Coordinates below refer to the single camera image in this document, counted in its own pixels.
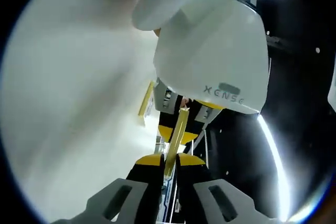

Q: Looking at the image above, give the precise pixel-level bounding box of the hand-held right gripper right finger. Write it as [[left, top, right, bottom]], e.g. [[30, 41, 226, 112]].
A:
[[175, 153, 279, 224]]

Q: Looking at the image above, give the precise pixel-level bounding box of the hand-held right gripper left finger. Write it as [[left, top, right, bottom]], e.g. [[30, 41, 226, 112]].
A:
[[56, 154, 166, 224]]

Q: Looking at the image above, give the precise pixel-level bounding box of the long ceiling light strip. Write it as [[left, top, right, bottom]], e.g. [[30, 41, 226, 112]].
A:
[[258, 115, 291, 218]]

